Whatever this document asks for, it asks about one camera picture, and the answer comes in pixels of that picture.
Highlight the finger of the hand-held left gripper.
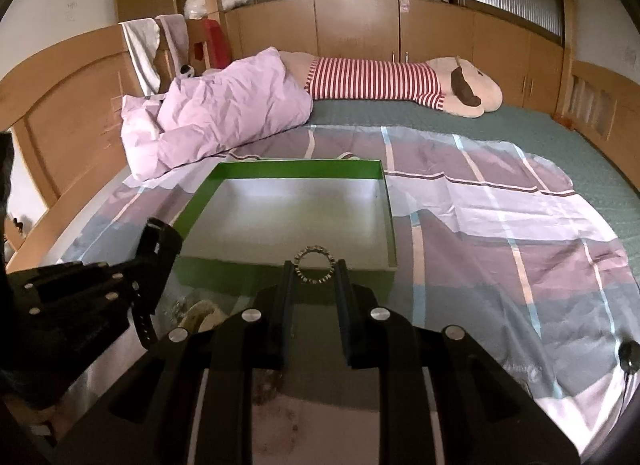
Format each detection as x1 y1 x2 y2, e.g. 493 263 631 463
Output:
12 279 142 332
7 218 183 297

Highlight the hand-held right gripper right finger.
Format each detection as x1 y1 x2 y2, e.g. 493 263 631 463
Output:
335 258 581 465

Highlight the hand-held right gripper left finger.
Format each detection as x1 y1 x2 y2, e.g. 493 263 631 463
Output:
55 260 297 465

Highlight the silver crystal bracelet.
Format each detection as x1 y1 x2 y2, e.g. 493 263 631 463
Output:
295 244 335 286

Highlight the green cardboard box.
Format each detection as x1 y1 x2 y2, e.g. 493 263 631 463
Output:
172 159 399 306

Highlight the pile of mixed jewelry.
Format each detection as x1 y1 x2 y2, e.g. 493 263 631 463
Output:
167 295 228 334

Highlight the pink duvet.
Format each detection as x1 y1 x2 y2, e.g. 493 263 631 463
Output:
121 46 314 182

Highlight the wooden headboard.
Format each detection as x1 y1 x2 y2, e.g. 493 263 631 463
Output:
0 25 211 273

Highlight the plaid bed sheet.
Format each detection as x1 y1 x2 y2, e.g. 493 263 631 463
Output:
55 122 640 446

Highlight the white towel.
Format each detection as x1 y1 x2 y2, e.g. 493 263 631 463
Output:
121 18 162 96

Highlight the red bag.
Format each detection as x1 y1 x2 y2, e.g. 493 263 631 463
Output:
192 19 232 71

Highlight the pink towel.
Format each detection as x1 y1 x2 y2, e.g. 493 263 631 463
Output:
156 14 188 78

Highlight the striped shirt plush toy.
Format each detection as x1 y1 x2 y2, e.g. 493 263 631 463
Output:
277 51 503 119

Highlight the clear plastic bag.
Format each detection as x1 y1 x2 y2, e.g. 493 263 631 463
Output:
182 0 221 18

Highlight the wooden cabinet row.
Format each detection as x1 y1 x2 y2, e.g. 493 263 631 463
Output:
220 0 568 116

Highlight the wooden footboard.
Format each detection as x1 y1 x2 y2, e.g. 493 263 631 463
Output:
555 59 640 166

